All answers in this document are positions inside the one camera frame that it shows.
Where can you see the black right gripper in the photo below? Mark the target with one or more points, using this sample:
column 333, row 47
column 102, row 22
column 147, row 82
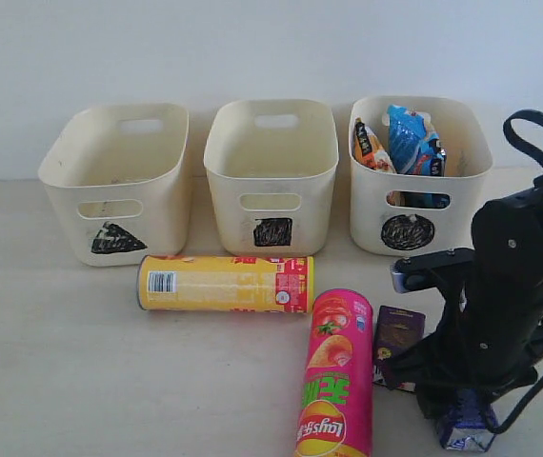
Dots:
column 490, row 335

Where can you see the blue white milk carton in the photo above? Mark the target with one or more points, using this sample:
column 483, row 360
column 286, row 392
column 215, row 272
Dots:
column 462, row 425

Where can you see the purple drink carton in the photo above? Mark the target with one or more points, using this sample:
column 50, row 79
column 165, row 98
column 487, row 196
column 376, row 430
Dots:
column 396, row 330

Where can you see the pink Lays chips can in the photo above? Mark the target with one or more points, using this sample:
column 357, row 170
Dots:
column 336, row 404

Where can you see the blue black noodle bag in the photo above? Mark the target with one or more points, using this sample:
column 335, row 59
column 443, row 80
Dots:
column 415, row 146

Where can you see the orange white noodle bag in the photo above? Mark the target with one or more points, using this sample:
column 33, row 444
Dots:
column 368, row 151

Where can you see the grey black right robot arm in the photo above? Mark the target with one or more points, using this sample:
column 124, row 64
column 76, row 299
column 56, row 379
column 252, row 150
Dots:
column 490, row 335

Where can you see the cream bin with circle mark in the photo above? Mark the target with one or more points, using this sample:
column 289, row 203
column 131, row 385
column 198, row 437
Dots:
column 381, row 228

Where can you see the yellow Lays chips can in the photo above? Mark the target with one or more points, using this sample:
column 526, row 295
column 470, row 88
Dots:
column 226, row 283

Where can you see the cream bin with square mark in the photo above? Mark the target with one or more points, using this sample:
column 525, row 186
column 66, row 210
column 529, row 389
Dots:
column 271, row 168

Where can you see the cream bin with triangle mark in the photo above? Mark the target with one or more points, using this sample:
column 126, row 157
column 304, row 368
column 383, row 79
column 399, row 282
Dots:
column 119, row 180

